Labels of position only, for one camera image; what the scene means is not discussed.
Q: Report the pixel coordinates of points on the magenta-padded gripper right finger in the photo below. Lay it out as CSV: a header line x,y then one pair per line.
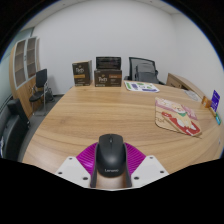
x,y
148,170

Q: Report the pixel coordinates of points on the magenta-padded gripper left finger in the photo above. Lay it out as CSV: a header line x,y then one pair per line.
x,y
75,170

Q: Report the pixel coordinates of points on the black computer mouse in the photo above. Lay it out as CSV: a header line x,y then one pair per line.
x,y
111,155

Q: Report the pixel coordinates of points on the cartoon-print mouse pad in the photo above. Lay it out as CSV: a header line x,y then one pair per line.
x,y
175,116

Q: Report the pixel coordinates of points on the black sofa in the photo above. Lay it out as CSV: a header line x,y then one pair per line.
x,y
11,130

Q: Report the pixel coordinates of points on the white printed paper sheet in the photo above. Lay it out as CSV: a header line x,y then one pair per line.
x,y
141,86

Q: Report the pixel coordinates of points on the round grey disc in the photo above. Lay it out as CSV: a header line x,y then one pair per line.
x,y
192,96

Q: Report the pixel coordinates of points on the small orange box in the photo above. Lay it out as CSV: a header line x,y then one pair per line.
x,y
206,102

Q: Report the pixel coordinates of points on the wooden side desk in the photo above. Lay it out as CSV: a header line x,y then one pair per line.
x,y
181,81

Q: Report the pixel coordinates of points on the purple standing card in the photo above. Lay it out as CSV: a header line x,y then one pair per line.
x,y
215,100

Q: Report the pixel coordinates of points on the tall brown cardboard box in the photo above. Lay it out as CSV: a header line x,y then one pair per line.
x,y
81,73

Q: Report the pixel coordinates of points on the wide brown cardboard box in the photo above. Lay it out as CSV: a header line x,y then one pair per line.
x,y
107,78

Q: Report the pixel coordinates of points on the black visitor chair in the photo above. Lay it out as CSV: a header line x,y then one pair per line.
x,y
41,78

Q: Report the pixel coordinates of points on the wooden shelf cabinet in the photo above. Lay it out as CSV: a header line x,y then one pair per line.
x,y
18,90

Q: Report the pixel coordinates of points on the grey mesh office chair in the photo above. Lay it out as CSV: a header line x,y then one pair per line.
x,y
145,71

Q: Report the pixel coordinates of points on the black cardboard box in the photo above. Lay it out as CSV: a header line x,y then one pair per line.
x,y
108,62

